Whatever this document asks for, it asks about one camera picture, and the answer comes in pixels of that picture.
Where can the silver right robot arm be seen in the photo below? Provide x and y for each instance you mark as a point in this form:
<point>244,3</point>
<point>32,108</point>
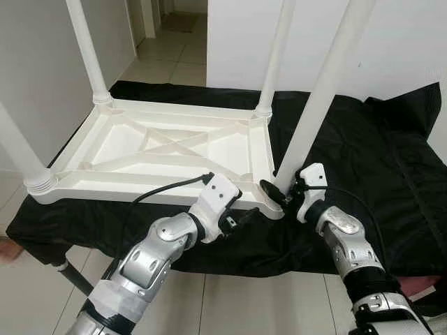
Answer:
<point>349,241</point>

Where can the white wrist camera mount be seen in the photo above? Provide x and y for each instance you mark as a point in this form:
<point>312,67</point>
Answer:
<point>220,197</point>
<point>314,178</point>

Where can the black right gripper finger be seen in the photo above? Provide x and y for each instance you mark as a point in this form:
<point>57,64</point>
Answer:
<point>272,191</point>

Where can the brown floor mat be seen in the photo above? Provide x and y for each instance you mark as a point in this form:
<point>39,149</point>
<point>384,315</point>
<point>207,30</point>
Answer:
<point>181,21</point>

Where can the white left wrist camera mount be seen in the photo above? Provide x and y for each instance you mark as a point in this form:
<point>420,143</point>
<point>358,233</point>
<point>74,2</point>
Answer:
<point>220,197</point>

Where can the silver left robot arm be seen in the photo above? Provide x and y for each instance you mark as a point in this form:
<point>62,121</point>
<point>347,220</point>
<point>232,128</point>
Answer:
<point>147,262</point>

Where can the black metal rod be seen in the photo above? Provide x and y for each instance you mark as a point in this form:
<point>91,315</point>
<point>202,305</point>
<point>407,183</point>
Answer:
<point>75,277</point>

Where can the pink cloth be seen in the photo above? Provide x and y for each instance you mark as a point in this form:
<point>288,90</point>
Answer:
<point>420,283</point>

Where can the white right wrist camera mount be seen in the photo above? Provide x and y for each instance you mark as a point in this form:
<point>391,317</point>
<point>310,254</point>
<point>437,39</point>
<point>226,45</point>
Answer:
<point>314,178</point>

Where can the black cloth table cover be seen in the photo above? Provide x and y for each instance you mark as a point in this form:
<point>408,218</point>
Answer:
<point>377,160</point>

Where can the white plastic children table top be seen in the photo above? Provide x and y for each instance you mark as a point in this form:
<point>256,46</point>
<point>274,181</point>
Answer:
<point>140,150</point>

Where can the white tapered plastic table leg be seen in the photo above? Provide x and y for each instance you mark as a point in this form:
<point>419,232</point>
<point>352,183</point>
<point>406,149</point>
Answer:
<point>276,56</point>
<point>21,157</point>
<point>87,49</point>
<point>321,91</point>

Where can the white door frame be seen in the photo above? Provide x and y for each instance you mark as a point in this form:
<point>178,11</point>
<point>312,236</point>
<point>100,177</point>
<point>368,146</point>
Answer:
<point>143,17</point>

